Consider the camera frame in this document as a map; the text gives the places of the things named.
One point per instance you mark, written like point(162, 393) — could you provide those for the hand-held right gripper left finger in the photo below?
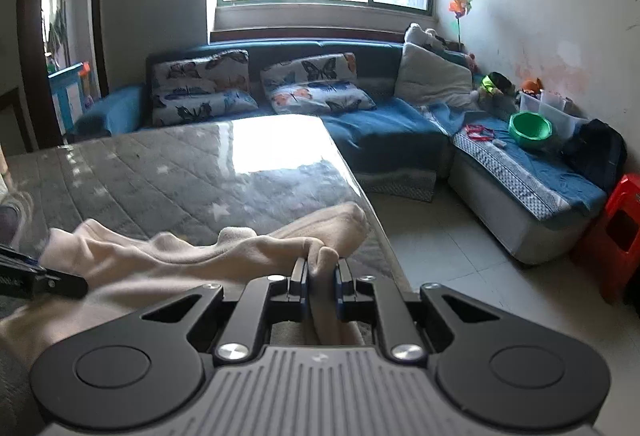
point(303, 291)

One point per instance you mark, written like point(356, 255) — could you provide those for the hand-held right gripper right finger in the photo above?
point(342, 291)

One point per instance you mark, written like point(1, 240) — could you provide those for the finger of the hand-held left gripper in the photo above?
point(60, 286)

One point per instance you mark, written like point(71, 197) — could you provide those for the cream long-sleeve shirt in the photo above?
point(175, 261)

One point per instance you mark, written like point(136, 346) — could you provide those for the blue cabinet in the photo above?
point(67, 94)

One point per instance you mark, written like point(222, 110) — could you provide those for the butterfly print pillow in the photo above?
point(310, 69)
point(200, 69)
point(200, 109)
point(320, 99)

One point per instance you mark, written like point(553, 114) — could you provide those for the blue patterned sofa cover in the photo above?
point(525, 176)

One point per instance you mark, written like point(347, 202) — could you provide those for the grey cushion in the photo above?
point(432, 76)

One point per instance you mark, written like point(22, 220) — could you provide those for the blue sofa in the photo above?
point(280, 50)

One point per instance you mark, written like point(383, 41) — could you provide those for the green plastic basin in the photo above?
point(530, 129)

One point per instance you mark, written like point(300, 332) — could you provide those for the white plush toy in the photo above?
point(420, 36)

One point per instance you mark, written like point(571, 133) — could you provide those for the orange toy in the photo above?
point(531, 87)

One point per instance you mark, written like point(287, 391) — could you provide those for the red plastic stool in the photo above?
point(615, 236)

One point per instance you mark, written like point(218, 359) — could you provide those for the clear plastic storage box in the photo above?
point(565, 116)

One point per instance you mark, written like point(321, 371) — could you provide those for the black backpack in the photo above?
point(595, 154)

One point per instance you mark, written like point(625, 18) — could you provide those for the colourful pinwheel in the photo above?
point(460, 4)

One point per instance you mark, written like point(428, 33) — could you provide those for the brown wooden door frame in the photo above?
point(27, 41)

